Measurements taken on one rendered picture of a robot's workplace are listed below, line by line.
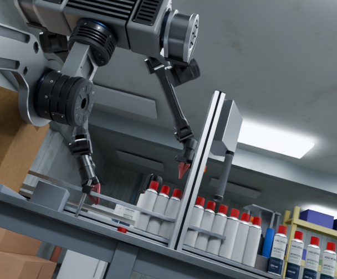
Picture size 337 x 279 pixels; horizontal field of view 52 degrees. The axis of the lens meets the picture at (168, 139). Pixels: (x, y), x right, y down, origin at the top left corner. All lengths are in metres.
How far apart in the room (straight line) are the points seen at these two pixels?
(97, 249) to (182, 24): 0.68
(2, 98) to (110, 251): 0.54
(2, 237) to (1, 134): 3.43
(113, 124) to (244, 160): 2.47
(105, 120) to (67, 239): 5.57
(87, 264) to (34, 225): 4.52
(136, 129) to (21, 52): 5.48
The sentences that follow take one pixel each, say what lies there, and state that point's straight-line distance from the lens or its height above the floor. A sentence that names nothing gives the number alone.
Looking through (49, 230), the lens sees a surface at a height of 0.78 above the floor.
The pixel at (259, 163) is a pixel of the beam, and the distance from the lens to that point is 6.23.
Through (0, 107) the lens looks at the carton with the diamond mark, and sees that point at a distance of 1.11.
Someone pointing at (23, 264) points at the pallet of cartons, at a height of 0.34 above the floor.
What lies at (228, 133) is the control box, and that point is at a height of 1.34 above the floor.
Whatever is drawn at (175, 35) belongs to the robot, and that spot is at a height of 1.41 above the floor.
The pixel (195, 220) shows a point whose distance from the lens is 1.41.
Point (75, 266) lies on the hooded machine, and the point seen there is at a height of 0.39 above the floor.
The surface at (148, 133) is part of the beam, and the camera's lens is 6.27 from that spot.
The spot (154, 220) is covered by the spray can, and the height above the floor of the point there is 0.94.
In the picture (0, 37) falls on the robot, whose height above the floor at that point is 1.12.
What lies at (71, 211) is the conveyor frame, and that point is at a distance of 1.36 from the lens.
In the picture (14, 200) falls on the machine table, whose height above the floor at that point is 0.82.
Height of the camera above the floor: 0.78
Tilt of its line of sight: 20 degrees up
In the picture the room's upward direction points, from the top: 18 degrees clockwise
